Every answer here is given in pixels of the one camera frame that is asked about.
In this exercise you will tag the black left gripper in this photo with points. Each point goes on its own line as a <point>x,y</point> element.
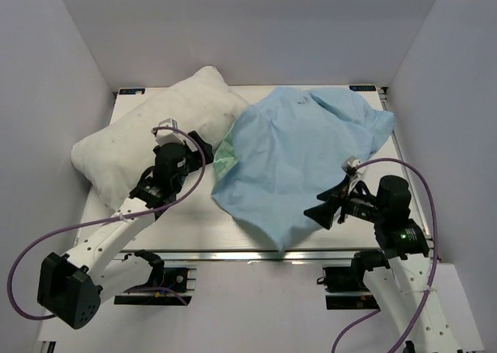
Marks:
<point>205,147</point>

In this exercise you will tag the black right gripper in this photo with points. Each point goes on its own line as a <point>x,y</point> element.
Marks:
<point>332,198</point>

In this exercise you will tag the blue green satin pillowcase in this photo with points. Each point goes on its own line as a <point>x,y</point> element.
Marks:
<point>286,149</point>

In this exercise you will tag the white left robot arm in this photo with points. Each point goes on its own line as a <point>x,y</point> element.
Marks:
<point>73,285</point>

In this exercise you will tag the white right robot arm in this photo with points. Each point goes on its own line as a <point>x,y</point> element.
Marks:
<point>400,273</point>

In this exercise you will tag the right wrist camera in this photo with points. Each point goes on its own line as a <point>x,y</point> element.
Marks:
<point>350,166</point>

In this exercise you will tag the aluminium front table rail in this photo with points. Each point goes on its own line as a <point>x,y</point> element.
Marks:
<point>295,256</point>

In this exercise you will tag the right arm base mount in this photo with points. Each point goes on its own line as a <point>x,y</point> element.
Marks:
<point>344,286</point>

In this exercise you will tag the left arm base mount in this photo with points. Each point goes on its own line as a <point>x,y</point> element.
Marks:
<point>168,285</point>

